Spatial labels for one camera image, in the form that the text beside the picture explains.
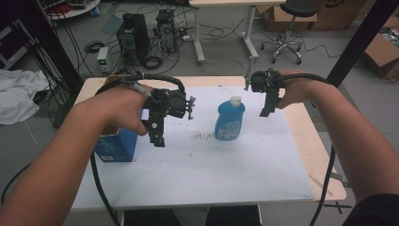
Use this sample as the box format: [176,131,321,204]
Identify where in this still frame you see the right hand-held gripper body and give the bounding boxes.
[244,69,285,95]

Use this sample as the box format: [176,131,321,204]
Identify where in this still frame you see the person's left hand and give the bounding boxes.
[93,84,154,137]

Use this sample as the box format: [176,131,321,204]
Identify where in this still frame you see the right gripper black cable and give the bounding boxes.
[281,73,337,226]

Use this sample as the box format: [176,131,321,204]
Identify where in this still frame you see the white cloth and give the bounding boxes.
[0,68,50,126]

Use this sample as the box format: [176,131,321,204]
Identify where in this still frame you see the grey cable plug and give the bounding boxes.
[131,81,152,97]

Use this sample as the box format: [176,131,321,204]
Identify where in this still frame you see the white-legged desk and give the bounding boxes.
[189,0,287,66]

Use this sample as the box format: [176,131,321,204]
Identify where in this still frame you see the open cardboard box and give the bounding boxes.
[362,30,399,80]

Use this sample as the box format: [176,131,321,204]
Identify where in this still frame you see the person's black sleeve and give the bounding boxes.
[341,193,399,226]

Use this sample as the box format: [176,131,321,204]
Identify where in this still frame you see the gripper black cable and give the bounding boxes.
[281,73,337,226]
[89,73,186,226]

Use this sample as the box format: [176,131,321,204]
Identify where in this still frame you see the grey power supply unit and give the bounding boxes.
[96,46,110,75]

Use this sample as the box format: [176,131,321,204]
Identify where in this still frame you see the large cardboard box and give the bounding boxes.
[309,0,373,32]

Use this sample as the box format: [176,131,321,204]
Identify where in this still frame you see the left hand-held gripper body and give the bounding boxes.
[141,89,197,128]

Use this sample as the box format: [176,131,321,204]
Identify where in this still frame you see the low cardboard box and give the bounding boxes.
[256,4,318,32]

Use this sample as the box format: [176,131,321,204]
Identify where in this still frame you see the black swivel stool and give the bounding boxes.
[261,0,320,66]

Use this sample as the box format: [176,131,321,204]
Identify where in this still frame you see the person's black trousers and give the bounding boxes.
[123,204,262,226]

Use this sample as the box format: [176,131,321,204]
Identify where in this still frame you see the person's right hand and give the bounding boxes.
[275,69,318,110]

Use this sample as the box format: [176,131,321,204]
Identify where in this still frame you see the round white table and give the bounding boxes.
[46,0,102,21]

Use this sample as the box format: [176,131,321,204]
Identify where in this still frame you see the black stand with cables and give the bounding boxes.
[8,0,85,95]

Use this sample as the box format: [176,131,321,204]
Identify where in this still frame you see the blue bottle with white cap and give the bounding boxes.
[214,95,247,141]

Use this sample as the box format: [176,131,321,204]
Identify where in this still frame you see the coiled black cable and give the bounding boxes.
[142,55,165,71]
[84,40,106,54]

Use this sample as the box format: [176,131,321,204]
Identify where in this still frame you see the large black computer tower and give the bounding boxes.
[116,12,152,67]

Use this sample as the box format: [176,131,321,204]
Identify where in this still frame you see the black floor cable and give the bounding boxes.
[0,162,32,205]

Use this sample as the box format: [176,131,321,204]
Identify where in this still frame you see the black metal post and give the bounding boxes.
[326,0,399,89]

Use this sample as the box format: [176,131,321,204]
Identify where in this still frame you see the blue cardboard box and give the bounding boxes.
[93,75,141,163]

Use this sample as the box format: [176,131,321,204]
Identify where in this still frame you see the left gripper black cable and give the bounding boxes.
[89,73,186,226]

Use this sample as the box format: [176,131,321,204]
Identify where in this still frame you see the small black computer tower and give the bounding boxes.
[155,8,178,54]

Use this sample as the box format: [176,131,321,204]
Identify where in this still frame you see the white table mat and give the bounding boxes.
[71,85,315,211]

